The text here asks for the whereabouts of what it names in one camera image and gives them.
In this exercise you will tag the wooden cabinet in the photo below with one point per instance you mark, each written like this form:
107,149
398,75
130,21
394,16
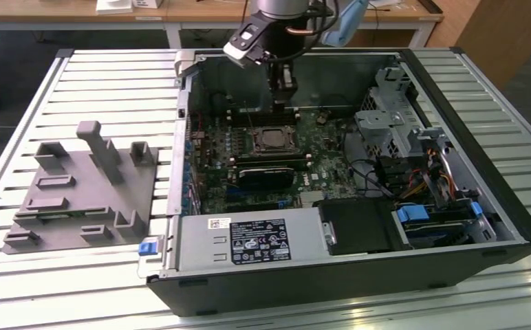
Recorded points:
504,34

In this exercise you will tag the blue case latch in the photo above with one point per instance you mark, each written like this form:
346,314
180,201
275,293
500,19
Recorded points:
147,249

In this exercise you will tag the silver chipset heatsink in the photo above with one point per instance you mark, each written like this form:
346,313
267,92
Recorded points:
311,198

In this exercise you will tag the grey power supply unit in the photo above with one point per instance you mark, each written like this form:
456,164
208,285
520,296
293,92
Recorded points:
200,240

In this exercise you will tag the silver topped CPU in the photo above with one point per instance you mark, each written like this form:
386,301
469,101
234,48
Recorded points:
275,138

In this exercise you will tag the black open PC case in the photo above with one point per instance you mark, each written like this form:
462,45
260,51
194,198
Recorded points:
293,288

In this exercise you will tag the black graphics card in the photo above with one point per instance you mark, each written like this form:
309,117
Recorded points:
264,178

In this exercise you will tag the black plastic air shroud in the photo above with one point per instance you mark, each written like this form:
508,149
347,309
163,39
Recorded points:
357,223

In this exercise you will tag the CPU socket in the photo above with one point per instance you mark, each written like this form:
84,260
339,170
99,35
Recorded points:
252,150

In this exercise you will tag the silver metal drive cage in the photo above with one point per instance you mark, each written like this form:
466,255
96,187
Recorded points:
375,120

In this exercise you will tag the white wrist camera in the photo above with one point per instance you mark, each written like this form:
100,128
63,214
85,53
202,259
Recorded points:
242,51

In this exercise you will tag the wooden desk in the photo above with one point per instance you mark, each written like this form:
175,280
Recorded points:
63,13

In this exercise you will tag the blue plastic clip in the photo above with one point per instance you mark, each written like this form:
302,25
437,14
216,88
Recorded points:
476,209

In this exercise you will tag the green RAM stick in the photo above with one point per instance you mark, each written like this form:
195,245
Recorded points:
270,164

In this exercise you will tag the plain white box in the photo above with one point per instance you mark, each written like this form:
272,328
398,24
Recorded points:
113,7

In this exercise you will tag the grey parts rack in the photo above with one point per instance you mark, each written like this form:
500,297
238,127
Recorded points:
85,192

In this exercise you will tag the green motherboard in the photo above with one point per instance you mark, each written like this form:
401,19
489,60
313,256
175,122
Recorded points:
329,172

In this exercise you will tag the hard disk in blue carrier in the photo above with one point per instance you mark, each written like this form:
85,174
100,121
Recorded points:
411,213

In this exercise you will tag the white box with print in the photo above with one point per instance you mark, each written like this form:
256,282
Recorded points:
148,3

